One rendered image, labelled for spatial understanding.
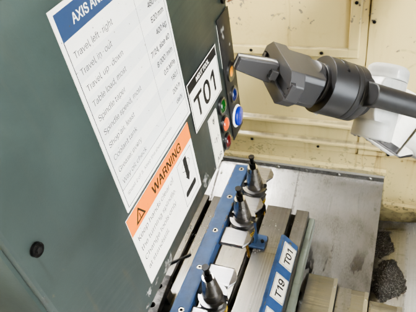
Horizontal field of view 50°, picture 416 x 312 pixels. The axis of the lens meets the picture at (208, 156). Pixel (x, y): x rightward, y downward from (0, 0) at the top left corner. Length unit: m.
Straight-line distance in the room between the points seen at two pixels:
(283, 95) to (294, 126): 0.99
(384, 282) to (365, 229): 0.19
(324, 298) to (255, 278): 0.27
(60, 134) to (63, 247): 0.09
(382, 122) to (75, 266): 0.53
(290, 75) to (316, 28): 0.77
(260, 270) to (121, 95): 1.07
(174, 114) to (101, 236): 0.16
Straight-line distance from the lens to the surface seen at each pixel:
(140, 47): 0.43
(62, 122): 0.34
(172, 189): 0.52
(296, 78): 0.63
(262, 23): 1.43
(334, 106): 0.69
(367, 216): 1.69
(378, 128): 0.75
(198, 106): 0.56
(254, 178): 1.14
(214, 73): 0.60
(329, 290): 1.58
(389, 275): 1.72
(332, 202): 1.70
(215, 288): 0.96
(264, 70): 0.66
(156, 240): 0.50
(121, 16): 0.40
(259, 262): 1.43
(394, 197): 1.80
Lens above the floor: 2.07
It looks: 41 degrees down
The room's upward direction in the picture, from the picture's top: 11 degrees counter-clockwise
